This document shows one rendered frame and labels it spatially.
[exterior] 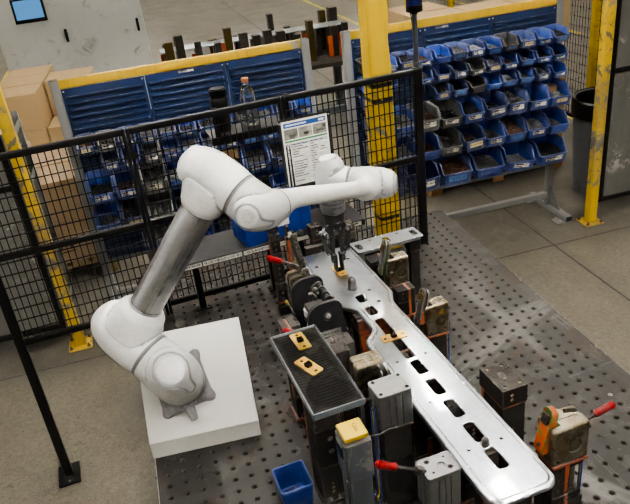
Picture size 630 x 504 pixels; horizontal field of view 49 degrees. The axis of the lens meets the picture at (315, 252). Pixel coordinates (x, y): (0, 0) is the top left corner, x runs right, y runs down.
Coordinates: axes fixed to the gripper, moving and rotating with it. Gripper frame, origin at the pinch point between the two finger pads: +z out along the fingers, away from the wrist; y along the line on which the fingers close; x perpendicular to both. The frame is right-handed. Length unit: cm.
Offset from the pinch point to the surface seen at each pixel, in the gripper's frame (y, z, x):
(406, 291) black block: 16.9, 6.8, -21.5
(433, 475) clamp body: -19, -1, -108
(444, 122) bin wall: 131, 14, 156
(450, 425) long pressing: -4, 5, -90
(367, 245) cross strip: 17.9, 5.1, 14.9
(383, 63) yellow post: 49, -54, 58
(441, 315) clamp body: 18.9, 5.1, -43.1
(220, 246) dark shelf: -36, 2, 41
